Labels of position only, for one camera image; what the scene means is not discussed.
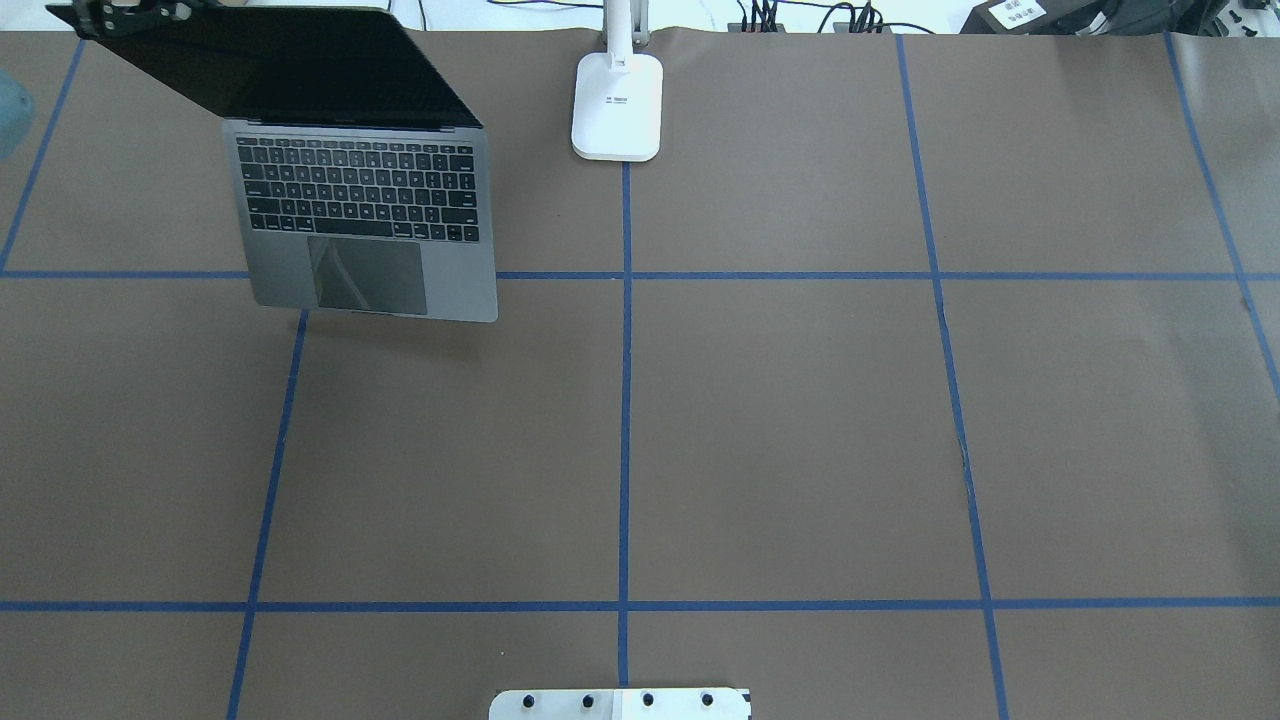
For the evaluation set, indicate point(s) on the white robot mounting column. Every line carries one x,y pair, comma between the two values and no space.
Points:
623,703

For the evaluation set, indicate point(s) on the grey laptop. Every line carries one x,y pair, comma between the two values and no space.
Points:
361,177

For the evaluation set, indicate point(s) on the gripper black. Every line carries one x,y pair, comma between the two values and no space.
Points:
122,14

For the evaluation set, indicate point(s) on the white desk lamp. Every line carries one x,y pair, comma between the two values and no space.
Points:
618,98

